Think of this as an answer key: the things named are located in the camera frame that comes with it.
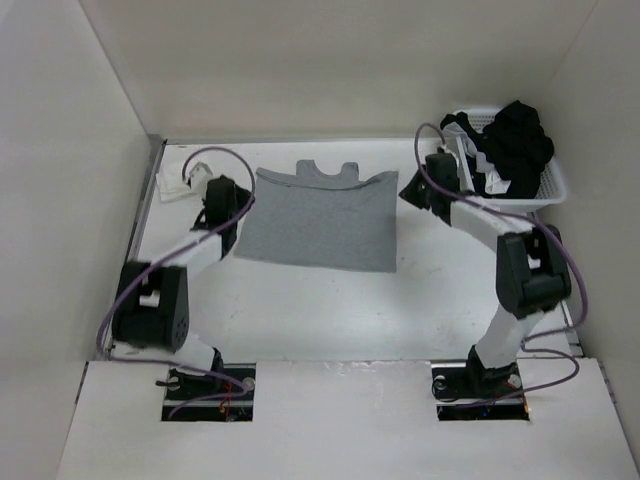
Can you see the white plastic basket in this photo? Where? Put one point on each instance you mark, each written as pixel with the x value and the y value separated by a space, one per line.
pixel 552 190

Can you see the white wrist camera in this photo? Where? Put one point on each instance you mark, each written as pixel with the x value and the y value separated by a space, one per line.
pixel 198 178
pixel 448 147

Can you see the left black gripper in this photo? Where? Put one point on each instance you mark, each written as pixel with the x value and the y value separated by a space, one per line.
pixel 243 196

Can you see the white folded tank top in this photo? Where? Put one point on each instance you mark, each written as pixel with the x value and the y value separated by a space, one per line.
pixel 170 184

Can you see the black clothes pile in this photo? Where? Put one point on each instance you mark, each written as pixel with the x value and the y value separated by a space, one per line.
pixel 515 143

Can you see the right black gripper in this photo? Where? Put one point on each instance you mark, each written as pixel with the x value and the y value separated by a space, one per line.
pixel 408 192

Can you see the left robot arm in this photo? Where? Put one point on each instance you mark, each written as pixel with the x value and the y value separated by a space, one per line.
pixel 153 321

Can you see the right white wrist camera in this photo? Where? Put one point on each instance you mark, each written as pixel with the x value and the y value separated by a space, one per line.
pixel 448 147

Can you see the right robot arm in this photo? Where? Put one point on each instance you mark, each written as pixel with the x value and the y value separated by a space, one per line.
pixel 531 279

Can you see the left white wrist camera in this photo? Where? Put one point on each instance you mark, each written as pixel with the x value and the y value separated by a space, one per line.
pixel 198 178

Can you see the white cloth in basket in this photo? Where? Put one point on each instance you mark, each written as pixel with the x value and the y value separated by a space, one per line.
pixel 485 178

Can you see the grey tank top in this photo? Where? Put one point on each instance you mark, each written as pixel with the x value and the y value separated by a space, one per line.
pixel 313 219

